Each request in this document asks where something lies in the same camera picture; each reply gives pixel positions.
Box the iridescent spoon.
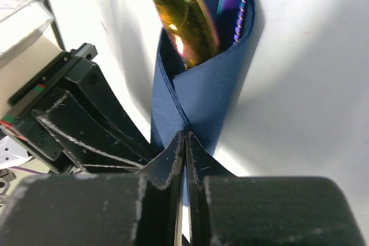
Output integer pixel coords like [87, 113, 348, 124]
[153, 0, 220, 69]

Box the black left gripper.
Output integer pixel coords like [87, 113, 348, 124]
[1, 43, 158, 173]

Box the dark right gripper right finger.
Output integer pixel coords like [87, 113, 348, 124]
[185, 132, 365, 245]

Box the blue paper napkin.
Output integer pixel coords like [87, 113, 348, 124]
[150, 0, 255, 155]

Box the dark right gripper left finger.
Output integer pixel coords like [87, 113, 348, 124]
[1, 131, 185, 245]

